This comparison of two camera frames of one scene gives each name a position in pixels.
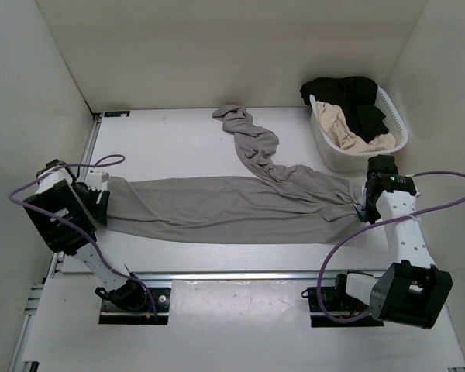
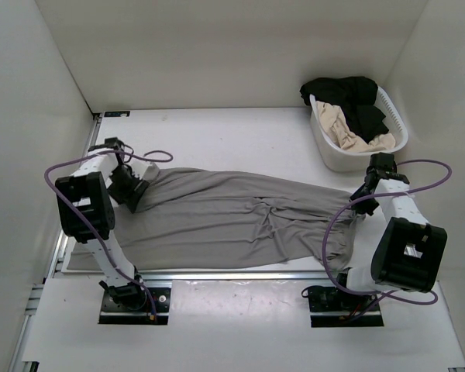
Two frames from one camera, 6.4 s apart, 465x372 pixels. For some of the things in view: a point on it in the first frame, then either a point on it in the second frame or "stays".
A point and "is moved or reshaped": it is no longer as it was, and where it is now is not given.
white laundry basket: x=332 y=155 stays
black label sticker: x=116 y=113 stays
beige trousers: x=335 y=125 stays
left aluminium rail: x=56 y=262 stays
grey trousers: x=272 y=203 is moved or reshaped
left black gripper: x=98 y=211 to x=129 y=197
